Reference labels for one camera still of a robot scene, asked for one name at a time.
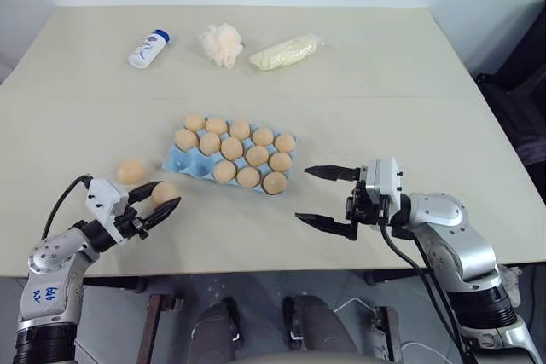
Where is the tan egg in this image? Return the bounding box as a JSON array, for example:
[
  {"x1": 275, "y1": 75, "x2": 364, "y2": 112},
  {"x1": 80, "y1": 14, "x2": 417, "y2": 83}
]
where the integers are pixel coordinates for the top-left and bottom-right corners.
[
  {"x1": 269, "y1": 152, "x2": 293, "y2": 174},
  {"x1": 205, "y1": 118, "x2": 229, "y2": 136},
  {"x1": 183, "y1": 113, "x2": 207, "y2": 134},
  {"x1": 213, "y1": 160, "x2": 238, "y2": 184},
  {"x1": 116, "y1": 159, "x2": 147, "y2": 185},
  {"x1": 229, "y1": 118, "x2": 252, "y2": 141},
  {"x1": 245, "y1": 144, "x2": 270, "y2": 168},
  {"x1": 262, "y1": 171, "x2": 288, "y2": 195},
  {"x1": 220, "y1": 136, "x2": 245, "y2": 160},
  {"x1": 252, "y1": 127, "x2": 275, "y2": 147},
  {"x1": 151, "y1": 182, "x2": 180, "y2": 206},
  {"x1": 175, "y1": 128, "x2": 200, "y2": 153},
  {"x1": 274, "y1": 133, "x2": 297, "y2": 154},
  {"x1": 236, "y1": 166, "x2": 262, "y2": 189},
  {"x1": 199, "y1": 131, "x2": 222, "y2": 156}
]

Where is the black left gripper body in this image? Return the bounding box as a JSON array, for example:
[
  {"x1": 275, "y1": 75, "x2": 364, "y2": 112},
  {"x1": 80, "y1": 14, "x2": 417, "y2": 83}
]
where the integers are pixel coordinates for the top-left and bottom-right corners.
[{"x1": 113, "y1": 206, "x2": 151, "y2": 241}]

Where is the black table frame bar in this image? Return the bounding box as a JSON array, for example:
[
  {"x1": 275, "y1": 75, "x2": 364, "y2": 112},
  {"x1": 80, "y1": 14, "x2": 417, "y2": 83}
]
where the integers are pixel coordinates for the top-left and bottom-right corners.
[
  {"x1": 363, "y1": 269, "x2": 426, "y2": 287},
  {"x1": 82, "y1": 276, "x2": 149, "y2": 293}
]

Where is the white floor cable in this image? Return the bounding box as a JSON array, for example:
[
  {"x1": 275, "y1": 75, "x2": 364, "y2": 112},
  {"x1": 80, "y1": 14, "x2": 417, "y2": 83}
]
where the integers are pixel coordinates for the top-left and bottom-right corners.
[{"x1": 332, "y1": 295, "x2": 464, "y2": 364}]

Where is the blue egg carton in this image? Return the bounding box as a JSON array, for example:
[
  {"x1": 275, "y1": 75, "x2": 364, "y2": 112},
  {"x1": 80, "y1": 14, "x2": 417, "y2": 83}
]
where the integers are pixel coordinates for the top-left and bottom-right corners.
[{"x1": 160, "y1": 114, "x2": 299, "y2": 195}]

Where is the white peach mesh bath sponge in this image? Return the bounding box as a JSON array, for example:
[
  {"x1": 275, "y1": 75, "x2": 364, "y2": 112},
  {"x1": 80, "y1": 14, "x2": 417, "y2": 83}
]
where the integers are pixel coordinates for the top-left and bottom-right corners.
[{"x1": 197, "y1": 22, "x2": 244, "y2": 69}]

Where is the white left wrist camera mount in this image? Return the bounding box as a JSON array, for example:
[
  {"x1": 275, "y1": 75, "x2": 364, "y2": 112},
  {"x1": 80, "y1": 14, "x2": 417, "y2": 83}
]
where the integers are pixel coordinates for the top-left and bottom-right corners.
[{"x1": 84, "y1": 176, "x2": 131, "y2": 247}]

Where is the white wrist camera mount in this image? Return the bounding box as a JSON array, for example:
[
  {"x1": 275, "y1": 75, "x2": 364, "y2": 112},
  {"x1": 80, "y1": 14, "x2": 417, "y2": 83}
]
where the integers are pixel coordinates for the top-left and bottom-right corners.
[
  {"x1": 360, "y1": 156, "x2": 404, "y2": 222},
  {"x1": 84, "y1": 176, "x2": 131, "y2": 247}
]

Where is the dark rounded shape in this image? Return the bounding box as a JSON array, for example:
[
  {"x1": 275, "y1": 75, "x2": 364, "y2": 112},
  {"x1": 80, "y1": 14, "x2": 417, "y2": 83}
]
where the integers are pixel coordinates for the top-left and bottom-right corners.
[
  {"x1": 282, "y1": 292, "x2": 357, "y2": 356},
  {"x1": 189, "y1": 298, "x2": 242, "y2": 364}
]

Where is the clear bag of pale noodles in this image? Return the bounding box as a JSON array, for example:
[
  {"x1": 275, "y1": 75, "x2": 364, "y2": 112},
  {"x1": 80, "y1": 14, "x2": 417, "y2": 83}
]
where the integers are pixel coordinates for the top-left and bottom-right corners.
[{"x1": 248, "y1": 31, "x2": 330, "y2": 72}]

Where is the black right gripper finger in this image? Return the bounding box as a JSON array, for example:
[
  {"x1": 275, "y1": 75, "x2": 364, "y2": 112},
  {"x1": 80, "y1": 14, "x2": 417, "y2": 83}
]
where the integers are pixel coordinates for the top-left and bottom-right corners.
[
  {"x1": 294, "y1": 211, "x2": 358, "y2": 242},
  {"x1": 303, "y1": 164, "x2": 359, "y2": 182}
]

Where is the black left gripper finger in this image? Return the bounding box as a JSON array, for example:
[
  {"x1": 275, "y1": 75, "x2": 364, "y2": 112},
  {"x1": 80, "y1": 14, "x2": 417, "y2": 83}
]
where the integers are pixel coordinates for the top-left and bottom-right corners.
[
  {"x1": 143, "y1": 197, "x2": 183, "y2": 231},
  {"x1": 126, "y1": 181, "x2": 163, "y2": 209}
]

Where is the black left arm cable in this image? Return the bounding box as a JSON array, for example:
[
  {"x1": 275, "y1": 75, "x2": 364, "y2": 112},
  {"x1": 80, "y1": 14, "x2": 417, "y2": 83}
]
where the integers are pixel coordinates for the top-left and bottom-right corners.
[{"x1": 40, "y1": 173, "x2": 93, "y2": 240}]

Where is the crumpled white cloth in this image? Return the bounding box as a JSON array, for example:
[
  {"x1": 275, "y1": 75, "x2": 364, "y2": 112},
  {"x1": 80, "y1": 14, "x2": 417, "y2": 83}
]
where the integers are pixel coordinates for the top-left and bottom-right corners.
[{"x1": 501, "y1": 266, "x2": 525, "y2": 309}]

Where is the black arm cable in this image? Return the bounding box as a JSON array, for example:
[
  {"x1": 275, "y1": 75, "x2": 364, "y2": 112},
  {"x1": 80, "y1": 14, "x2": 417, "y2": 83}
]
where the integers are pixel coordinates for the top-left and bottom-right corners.
[
  {"x1": 40, "y1": 173, "x2": 93, "y2": 240},
  {"x1": 378, "y1": 221, "x2": 477, "y2": 364}
]

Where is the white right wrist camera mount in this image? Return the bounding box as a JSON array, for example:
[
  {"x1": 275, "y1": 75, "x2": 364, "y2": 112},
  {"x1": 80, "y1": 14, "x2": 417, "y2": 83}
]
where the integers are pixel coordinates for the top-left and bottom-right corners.
[{"x1": 360, "y1": 156, "x2": 404, "y2": 222}]

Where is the white bottle with blue cap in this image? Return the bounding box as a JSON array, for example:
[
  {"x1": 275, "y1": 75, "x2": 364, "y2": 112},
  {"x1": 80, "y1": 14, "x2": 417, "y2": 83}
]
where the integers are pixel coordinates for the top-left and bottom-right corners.
[{"x1": 127, "y1": 29, "x2": 172, "y2": 70}]

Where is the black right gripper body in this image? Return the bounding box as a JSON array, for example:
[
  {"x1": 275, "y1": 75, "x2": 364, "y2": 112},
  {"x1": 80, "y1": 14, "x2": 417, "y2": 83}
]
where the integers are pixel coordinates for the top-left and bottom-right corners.
[{"x1": 344, "y1": 165, "x2": 386, "y2": 227}]

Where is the rusty metal bracket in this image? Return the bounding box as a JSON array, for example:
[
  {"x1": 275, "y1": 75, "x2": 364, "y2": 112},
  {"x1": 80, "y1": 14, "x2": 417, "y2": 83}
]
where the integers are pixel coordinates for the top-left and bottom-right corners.
[
  {"x1": 136, "y1": 292, "x2": 185, "y2": 364},
  {"x1": 369, "y1": 305, "x2": 403, "y2": 364}
]

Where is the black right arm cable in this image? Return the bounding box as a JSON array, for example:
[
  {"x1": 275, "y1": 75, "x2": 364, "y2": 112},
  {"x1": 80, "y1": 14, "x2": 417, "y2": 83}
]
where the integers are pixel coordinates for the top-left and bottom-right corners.
[{"x1": 378, "y1": 221, "x2": 477, "y2": 364}]

